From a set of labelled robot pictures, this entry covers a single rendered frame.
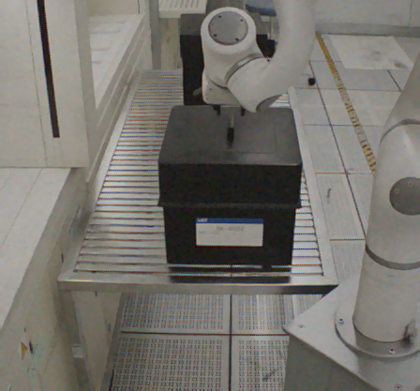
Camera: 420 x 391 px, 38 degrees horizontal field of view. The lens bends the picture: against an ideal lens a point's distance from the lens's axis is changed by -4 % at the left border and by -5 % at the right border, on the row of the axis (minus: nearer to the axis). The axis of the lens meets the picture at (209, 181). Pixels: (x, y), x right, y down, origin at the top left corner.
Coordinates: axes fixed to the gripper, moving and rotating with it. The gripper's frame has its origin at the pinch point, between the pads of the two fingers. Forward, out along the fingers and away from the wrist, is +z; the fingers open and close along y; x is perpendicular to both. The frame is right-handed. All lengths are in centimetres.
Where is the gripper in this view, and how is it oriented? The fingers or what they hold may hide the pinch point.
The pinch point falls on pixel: (231, 105)
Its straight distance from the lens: 124.5
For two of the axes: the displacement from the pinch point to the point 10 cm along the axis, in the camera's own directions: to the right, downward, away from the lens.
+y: -10.0, -0.2, 0.5
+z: 0.4, 2.6, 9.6
